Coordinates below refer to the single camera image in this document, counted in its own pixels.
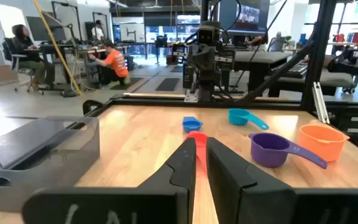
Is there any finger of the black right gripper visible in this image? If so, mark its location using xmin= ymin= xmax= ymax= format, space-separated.
xmin=194 ymin=51 xmax=206 ymax=78
xmin=206 ymin=51 xmax=218 ymax=78

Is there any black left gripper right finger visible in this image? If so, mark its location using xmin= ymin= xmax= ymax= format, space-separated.
xmin=206 ymin=138 xmax=358 ymax=224

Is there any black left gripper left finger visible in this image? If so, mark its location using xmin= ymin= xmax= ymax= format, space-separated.
xmin=22 ymin=138 xmax=198 ymax=224

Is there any purple measuring cup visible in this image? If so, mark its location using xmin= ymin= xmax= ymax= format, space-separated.
xmin=249 ymin=133 xmax=328 ymax=170

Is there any teal measuring cup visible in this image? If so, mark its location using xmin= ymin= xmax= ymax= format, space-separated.
xmin=227 ymin=108 xmax=270 ymax=131

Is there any blue measuring cup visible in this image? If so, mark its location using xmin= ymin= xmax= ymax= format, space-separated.
xmin=181 ymin=116 xmax=204 ymax=134

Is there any red measuring cup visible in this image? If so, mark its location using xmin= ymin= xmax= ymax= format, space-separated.
xmin=185 ymin=130 xmax=209 ymax=172

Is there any orange measuring cup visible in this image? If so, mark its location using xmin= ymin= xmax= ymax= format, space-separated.
xmin=298 ymin=123 xmax=351 ymax=163

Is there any grey translucent plastic basket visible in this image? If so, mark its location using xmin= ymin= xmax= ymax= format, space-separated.
xmin=0 ymin=116 xmax=101 ymax=213

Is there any grey-topped work table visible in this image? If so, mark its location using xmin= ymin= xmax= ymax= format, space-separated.
xmin=233 ymin=50 xmax=293 ymax=94

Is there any person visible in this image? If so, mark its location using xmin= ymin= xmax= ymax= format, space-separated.
xmin=91 ymin=20 xmax=105 ymax=41
xmin=88 ymin=40 xmax=131 ymax=86
xmin=247 ymin=32 xmax=269 ymax=52
xmin=11 ymin=24 xmax=47 ymax=91

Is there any black floor mat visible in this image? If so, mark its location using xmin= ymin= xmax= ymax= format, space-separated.
xmin=155 ymin=77 xmax=180 ymax=92
xmin=109 ymin=77 xmax=145 ymax=91

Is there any large hanging display monitor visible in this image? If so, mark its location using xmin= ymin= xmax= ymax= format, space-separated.
xmin=219 ymin=0 xmax=270 ymax=35

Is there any black computer keyboard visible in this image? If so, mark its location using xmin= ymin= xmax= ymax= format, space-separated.
xmin=278 ymin=60 xmax=310 ymax=79

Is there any silver metal bar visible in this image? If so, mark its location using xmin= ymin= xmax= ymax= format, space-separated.
xmin=311 ymin=81 xmax=331 ymax=124

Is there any black panel on stand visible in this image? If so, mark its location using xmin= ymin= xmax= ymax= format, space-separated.
xmin=25 ymin=15 xmax=67 ymax=43

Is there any black office chair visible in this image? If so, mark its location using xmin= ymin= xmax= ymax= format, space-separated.
xmin=1 ymin=37 xmax=45 ymax=96

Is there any brown cardboard box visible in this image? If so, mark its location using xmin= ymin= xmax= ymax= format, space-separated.
xmin=0 ymin=64 xmax=19 ymax=82

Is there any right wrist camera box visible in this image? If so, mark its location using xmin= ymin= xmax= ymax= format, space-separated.
xmin=196 ymin=21 xmax=221 ymax=46

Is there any thick yellow hanging cable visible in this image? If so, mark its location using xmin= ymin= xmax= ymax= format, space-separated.
xmin=32 ymin=0 xmax=84 ymax=97

